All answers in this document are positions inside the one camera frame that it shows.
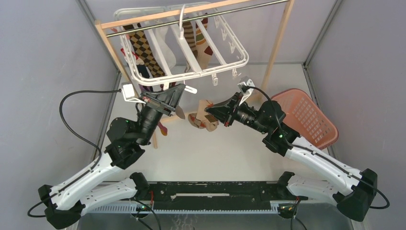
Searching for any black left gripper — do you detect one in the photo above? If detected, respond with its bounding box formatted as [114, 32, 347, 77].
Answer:
[135, 84, 186, 146]

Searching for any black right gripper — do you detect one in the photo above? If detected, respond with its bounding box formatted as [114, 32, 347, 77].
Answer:
[205, 92, 269, 135]

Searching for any beige orange argyle sock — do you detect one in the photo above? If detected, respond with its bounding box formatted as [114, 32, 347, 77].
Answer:
[188, 100, 219, 132]

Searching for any purple orange striped sock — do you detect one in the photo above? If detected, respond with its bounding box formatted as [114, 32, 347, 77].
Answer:
[139, 84, 168, 136]

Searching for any white plastic clip hanger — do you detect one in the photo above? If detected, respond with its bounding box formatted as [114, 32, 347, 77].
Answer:
[107, 2, 249, 89]

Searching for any beige red striped sock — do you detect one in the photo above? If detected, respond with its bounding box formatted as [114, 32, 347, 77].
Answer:
[175, 105, 186, 120]

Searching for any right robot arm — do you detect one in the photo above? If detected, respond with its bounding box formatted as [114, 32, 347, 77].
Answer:
[205, 92, 378, 222]

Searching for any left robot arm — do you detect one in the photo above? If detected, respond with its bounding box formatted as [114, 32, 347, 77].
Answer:
[38, 83, 186, 230]

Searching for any navy blue sock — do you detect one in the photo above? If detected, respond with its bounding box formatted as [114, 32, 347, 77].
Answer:
[120, 48, 151, 80]

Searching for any brown argyle sock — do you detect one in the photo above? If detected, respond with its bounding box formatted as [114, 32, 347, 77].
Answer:
[127, 31, 165, 78]

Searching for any brown striped sock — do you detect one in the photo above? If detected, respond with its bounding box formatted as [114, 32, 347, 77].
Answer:
[182, 22, 213, 69]

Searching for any white cloth sock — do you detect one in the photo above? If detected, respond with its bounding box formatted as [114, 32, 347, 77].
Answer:
[155, 27, 176, 69]

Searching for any pink laundry basket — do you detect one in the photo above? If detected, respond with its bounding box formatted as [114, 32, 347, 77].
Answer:
[271, 88, 338, 150]

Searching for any metal rack rod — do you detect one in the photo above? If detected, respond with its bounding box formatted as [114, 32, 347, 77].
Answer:
[105, 0, 291, 38]

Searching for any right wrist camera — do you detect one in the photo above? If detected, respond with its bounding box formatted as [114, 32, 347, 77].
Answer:
[237, 76, 255, 105]

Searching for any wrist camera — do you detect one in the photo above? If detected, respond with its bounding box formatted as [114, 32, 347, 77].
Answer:
[121, 82, 146, 104]
[237, 76, 255, 105]

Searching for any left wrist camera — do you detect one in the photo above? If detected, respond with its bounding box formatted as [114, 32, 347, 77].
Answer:
[121, 82, 146, 104]

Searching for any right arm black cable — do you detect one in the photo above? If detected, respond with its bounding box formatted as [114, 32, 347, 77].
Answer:
[244, 85, 390, 210]

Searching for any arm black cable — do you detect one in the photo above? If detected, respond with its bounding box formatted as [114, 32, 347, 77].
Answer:
[27, 89, 124, 219]
[244, 85, 390, 210]

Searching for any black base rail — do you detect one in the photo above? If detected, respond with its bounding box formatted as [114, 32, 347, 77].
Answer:
[141, 181, 296, 212]

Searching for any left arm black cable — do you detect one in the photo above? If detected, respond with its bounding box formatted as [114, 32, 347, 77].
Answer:
[27, 89, 124, 219]

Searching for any wooden drying rack frame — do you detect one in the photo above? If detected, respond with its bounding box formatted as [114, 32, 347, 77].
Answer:
[94, 0, 295, 150]

